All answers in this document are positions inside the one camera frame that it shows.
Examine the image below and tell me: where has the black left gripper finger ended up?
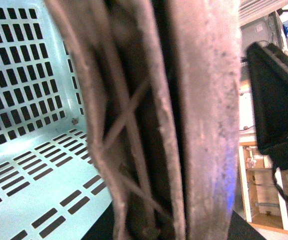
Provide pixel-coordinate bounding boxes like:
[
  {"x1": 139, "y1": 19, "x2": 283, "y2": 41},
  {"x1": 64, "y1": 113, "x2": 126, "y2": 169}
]
[{"x1": 246, "y1": 42, "x2": 288, "y2": 154}]

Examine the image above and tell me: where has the turquoise plastic shopping basket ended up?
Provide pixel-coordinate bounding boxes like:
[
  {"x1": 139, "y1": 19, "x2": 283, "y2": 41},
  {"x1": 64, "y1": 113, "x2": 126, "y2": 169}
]
[{"x1": 0, "y1": 0, "x2": 113, "y2": 240}]

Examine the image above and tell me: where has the wooden cabinet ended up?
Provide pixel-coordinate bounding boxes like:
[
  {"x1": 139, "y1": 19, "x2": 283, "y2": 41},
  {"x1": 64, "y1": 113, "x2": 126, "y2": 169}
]
[{"x1": 239, "y1": 141, "x2": 288, "y2": 234}]

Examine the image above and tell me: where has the black cable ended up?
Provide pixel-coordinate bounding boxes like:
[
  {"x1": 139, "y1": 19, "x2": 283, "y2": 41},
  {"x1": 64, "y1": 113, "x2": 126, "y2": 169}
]
[{"x1": 271, "y1": 164, "x2": 288, "y2": 213}]

